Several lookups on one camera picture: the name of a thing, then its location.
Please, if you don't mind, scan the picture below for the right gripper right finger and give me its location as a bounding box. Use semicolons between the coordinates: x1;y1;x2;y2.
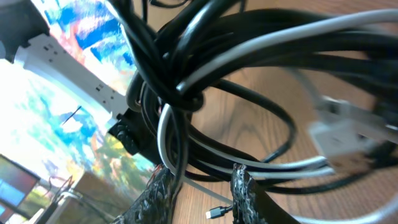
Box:
230;164;299;224

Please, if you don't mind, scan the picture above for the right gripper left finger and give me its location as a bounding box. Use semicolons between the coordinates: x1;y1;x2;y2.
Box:
111;168;174;224

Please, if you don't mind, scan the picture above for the white usb cable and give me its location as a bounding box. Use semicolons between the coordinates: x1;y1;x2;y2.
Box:
157;8;398;224

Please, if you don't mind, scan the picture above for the black usb cable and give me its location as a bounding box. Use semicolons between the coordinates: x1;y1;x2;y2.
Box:
107;0;398;220

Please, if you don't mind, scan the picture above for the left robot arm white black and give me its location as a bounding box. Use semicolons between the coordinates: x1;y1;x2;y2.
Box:
1;1;162;164

